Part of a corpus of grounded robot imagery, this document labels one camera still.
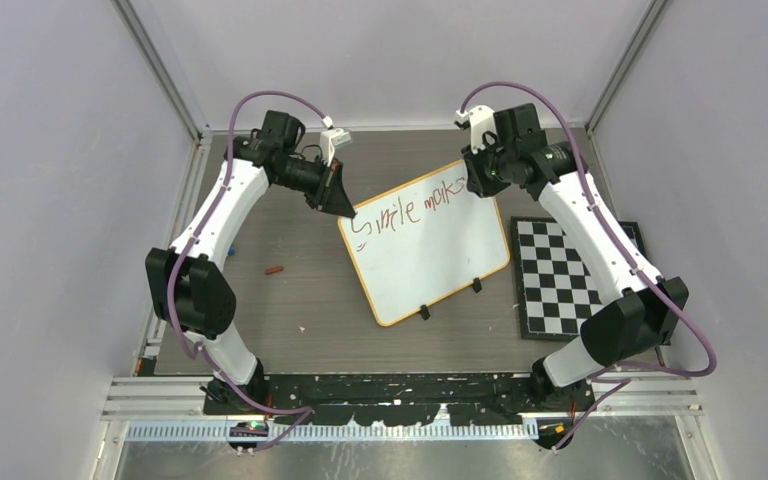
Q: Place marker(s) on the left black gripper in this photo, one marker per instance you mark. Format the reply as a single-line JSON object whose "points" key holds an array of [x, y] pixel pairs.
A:
{"points": [[333, 196]]}

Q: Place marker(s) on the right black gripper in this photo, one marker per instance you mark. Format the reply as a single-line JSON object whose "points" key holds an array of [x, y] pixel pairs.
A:
{"points": [[476, 183]]}

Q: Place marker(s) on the yellow framed whiteboard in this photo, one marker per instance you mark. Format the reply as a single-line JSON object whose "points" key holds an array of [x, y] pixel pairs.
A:
{"points": [[419, 243]]}

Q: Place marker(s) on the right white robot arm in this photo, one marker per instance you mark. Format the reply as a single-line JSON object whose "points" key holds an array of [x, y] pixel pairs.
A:
{"points": [[510, 148]]}

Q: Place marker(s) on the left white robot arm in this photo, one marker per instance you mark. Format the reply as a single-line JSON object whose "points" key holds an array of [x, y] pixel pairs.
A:
{"points": [[186, 280]]}

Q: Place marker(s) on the black white chessboard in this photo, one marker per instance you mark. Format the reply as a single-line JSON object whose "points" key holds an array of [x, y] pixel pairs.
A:
{"points": [[554, 291]]}

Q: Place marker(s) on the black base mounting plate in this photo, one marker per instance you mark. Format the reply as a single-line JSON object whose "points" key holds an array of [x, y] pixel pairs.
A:
{"points": [[401, 400]]}

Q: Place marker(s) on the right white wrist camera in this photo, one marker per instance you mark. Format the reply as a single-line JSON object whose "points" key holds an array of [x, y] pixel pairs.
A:
{"points": [[480, 122]]}

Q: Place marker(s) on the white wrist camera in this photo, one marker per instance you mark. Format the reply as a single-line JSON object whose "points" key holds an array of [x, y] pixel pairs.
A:
{"points": [[330, 141], [480, 122]]}

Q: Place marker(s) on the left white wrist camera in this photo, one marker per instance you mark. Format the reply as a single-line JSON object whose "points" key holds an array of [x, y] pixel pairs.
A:
{"points": [[330, 141]]}

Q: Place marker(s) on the wire whiteboard stand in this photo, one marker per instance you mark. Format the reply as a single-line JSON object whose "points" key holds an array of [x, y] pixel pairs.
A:
{"points": [[450, 298]]}

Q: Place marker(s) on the white slotted cable duct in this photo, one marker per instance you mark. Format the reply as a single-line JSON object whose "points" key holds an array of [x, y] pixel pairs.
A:
{"points": [[260, 431]]}

